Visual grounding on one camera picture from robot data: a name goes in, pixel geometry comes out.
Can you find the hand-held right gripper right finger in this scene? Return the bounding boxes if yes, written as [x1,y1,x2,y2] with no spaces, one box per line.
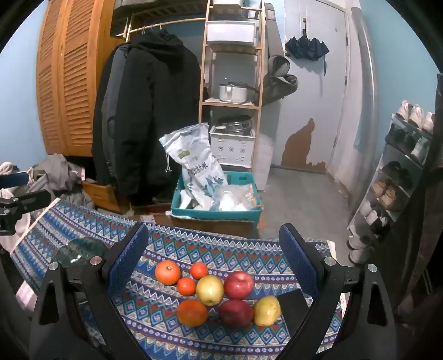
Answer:
[279,223,398,360]

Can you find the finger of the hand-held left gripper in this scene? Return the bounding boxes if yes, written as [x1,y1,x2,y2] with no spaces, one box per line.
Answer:
[0,172,30,189]
[0,189,52,236]

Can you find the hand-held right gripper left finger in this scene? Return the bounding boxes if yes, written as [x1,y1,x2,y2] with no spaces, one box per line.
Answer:
[29,222,149,360]

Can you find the large orange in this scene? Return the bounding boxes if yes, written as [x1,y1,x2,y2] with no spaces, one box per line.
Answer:
[176,300,209,327]
[154,261,181,285]

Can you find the dark glass plate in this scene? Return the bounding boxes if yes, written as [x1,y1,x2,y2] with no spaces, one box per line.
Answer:
[52,238,109,267]

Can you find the dark red apple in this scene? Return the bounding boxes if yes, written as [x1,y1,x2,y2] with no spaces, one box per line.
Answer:
[219,299,254,328]

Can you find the yellow apple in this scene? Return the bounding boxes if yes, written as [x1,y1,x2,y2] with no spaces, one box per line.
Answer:
[196,275,225,306]

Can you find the white garment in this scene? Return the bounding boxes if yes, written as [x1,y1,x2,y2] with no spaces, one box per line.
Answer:
[0,162,35,250]

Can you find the grey clothing pile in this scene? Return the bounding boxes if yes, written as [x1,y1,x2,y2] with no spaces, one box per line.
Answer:
[31,154,96,210]

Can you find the wooden drawer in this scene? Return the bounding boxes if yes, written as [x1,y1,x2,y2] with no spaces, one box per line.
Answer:
[81,182,122,212]

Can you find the blue patterned tablecloth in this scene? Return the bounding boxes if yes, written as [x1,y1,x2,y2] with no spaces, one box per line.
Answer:
[10,199,347,360]

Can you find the clear plastic bags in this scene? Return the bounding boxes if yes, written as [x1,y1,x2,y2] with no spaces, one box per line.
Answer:
[211,185,255,212]

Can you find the cardboard box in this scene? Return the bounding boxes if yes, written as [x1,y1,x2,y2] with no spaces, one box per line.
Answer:
[169,215,258,239]

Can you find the black jacket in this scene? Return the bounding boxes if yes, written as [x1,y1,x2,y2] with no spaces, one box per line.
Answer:
[92,52,109,185]

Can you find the teal plastic basket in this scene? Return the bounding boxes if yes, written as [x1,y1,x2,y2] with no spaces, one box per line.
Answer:
[171,171,264,223]

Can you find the wooden louvered wardrobe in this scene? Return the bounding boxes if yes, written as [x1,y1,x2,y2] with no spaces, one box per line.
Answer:
[35,0,116,158]

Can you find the white rice bag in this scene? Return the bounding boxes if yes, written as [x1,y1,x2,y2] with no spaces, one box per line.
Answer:
[159,123,229,210]

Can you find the grey jacket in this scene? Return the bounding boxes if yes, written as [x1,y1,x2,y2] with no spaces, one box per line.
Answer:
[101,47,128,182]

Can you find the white plastic crate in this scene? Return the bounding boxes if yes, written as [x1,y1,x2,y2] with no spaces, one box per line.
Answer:
[209,125,256,167]

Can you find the dark cloth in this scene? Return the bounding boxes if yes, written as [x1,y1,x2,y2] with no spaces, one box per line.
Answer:
[395,73,443,312]

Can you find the black coat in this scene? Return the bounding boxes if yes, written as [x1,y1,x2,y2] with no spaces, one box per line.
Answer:
[104,30,202,208]

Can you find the white shoe rack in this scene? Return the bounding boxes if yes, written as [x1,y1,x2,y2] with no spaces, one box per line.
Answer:
[346,100,437,265]

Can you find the steel pot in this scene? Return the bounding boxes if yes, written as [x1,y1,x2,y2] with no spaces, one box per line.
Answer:
[215,115,253,134]

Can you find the pale blue door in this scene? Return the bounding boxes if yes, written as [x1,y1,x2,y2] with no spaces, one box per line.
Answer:
[273,0,351,175]

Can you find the white cooking pot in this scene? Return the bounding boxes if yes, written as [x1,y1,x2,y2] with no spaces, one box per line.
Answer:
[219,82,260,104]

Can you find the grey hanging bag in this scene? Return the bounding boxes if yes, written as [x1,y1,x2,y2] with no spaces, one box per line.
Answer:
[265,55,299,99]

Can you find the grey vertical pipe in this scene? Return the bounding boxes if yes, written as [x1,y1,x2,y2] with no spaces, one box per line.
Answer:
[349,7,378,208]

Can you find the wooden shelf rack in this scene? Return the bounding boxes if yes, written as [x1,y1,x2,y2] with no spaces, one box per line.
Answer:
[198,0,265,181]

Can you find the dark folded umbrella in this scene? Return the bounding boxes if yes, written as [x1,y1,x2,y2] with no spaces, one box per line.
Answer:
[284,17,329,75]

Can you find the white storage box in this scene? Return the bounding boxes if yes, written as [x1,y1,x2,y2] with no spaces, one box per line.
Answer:
[205,19,260,49]

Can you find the wooden clothes rail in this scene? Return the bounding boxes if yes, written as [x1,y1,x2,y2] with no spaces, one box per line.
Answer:
[126,18,208,34]

